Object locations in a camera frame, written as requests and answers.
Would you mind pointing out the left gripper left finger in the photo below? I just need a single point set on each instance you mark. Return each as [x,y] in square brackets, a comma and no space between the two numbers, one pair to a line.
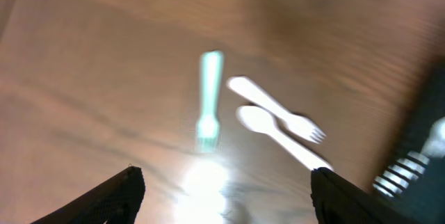
[115,201]

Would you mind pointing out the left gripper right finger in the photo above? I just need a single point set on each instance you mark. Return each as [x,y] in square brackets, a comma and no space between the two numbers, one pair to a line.
[337,201]

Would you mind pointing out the black plastic basket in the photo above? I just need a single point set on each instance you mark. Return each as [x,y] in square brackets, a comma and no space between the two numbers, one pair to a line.
[413,181]

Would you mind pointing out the white plastic fork top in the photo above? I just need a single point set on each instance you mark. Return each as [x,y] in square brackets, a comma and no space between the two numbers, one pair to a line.
[299,125]

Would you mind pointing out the white plastic fork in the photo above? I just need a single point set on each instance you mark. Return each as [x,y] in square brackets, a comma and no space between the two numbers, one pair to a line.
[299,125]
[258,120]

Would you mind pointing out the white plastic fork handle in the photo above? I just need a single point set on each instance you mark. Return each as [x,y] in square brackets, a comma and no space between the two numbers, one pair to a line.
[208,126]

